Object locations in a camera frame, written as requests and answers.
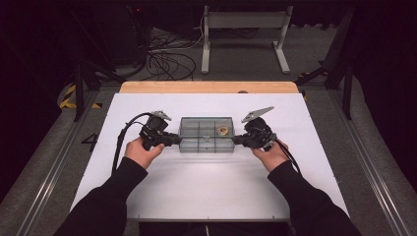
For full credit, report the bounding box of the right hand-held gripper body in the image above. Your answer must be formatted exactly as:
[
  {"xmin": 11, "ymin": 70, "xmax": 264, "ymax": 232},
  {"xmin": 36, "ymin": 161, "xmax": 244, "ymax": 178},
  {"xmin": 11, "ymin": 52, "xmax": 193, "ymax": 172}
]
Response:
[{"xmin": 241, "ymin": 105, "xmax": 278, "ymax": 152}]

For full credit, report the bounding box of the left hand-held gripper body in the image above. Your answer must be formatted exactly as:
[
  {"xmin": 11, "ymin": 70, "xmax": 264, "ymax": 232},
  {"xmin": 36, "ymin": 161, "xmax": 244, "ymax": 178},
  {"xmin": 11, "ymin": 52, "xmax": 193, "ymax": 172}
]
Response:
[{"xmin": 139, "ymin": 110, "xmax": 172, "ymax": 152}]

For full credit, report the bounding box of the clear plastic compartment box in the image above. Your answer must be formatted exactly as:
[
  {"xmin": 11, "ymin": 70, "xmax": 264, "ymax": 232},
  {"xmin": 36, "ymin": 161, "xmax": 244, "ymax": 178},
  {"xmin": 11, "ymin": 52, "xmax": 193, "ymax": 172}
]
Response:
[{"xmin": 178, "ymin": 116, "xmax": 236, "ymax": 154}]

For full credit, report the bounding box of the person's left hand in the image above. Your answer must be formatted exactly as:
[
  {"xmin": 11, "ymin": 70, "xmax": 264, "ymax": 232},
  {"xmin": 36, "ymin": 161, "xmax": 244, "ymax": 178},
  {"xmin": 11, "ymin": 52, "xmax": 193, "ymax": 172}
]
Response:
[{"xmin": 124, "ymin": 137, "xmax": 166, "ymax": 171}]

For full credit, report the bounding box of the person's right hand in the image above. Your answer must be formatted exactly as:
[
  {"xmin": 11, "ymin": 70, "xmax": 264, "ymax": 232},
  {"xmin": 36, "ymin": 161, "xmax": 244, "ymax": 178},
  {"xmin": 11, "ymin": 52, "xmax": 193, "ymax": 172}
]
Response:
[{"xmin": 251, "ymin": 139, "xmax": 290, "ymax": 174}]

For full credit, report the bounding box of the black metal stand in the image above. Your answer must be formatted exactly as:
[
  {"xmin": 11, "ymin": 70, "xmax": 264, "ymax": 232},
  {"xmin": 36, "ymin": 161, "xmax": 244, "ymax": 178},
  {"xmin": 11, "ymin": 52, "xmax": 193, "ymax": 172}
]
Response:
[
  {"xmin": 294, "ymin": 6, "xmax": 357, "ymax": 121},
  {"xmin": 67, "ymin": 9, "xmax": 127, "ymax": 123}
]

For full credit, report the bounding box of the black computer tower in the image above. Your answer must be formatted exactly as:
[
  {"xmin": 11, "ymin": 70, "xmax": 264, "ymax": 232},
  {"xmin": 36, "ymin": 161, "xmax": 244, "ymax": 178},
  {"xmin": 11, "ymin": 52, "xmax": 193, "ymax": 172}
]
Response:
[{"xmin": 107, "ymin": 4, "xmax": 152, "ymax": 67}]

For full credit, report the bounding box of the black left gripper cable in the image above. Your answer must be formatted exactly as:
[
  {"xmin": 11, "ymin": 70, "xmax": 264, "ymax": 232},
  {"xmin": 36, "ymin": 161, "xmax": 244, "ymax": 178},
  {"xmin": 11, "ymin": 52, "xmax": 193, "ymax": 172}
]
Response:
[{"xmin": 111, "ymin": 111, "xmax": 153, "ymax": 177}]

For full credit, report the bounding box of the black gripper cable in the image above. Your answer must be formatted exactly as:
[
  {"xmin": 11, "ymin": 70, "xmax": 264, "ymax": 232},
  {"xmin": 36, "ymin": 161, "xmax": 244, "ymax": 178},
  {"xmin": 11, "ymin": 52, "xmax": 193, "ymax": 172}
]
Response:
[
  {"xmin": 111, "ymin": 111, "xmax": 153, "ymax": 177},
  {"xmin": 274, "ymin": 139, "xmax": 303, "ymax": 175}
]

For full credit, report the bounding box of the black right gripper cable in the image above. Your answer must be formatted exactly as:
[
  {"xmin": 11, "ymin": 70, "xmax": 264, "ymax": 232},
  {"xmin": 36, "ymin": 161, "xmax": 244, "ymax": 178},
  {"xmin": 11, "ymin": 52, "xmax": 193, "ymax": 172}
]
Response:
[{"xmin": 274, "ymin": 139, "xmax": 303, "ymax": 175}]

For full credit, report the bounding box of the bundle of black floor cables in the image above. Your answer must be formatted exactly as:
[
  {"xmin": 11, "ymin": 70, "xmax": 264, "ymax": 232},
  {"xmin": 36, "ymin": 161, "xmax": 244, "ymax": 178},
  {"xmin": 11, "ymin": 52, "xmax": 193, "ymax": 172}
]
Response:
[{"xmin": 143, "ymin": 30, "xmax": 198, "ymax": 82}]

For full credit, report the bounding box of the aluminium floor rail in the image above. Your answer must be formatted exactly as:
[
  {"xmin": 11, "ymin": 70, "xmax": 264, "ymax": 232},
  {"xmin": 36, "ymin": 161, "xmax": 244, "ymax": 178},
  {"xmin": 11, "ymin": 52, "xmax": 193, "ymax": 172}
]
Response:
[
  {"xmin": 16, "ymin": 89, "xmax": 101, "ymax": 236},
  {"xmin": 328, "ymin": 88, "xmax": 411, "ymax": 236}
]

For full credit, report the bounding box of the grey metal stand frame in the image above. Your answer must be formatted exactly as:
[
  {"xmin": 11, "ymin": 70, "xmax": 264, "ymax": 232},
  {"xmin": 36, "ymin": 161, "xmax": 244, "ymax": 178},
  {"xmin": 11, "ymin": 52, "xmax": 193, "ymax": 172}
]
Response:
[{"xmin": 201, "ymin": 5, "xmax": 294, "ymax": 75}]

